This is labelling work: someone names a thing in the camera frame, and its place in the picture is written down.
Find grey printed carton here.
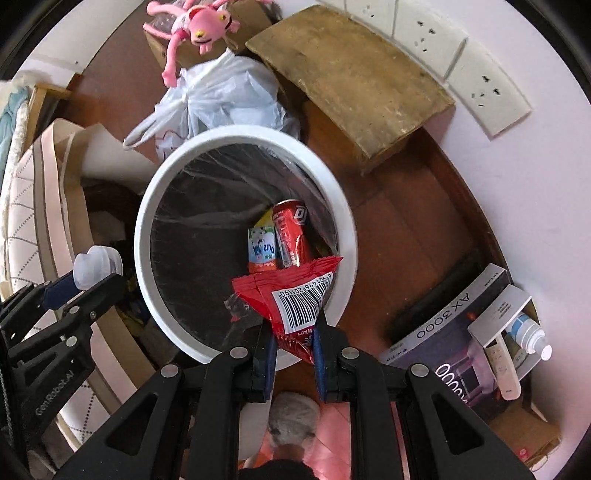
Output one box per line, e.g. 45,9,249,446
379,263,513,423

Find red soda can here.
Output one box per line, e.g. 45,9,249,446
272,198,315,268

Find small cardboard box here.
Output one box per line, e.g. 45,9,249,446
480,295,561,472

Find dark bin liner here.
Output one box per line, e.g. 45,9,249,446
150,141,340,337

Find grey fluffy slipper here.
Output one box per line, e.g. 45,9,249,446
268,391,321,448

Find blue milk carton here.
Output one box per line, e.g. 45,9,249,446
248,209,280,275

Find pink plush toy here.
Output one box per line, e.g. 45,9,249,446
143,0,241,86

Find white bottle cap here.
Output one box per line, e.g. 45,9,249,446
74,246,124,291

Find brown cardboard box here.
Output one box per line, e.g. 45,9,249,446
145,0,282,70

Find wooden board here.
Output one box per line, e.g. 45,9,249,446
245,4,455,174

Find white wall socket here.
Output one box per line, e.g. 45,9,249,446
392,0,468,81
318,0,399,42
445,46,533,138

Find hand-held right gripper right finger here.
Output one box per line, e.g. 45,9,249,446
314,311,532,480

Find white remote control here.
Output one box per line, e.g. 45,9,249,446
485,337,522,401

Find white waste bin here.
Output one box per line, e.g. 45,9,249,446
134,127,358,365

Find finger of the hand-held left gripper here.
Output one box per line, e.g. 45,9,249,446
0,271,80,326
8,273,127,367

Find white plastic bag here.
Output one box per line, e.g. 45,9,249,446
122,51,301,160

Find white spray bottle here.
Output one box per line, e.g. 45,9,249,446
505,313,553,363

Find white slim box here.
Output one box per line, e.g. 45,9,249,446
467,284,534,347

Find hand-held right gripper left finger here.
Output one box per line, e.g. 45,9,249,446
78,322,279,480

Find red snack packet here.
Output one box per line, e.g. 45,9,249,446
231,256,345,365

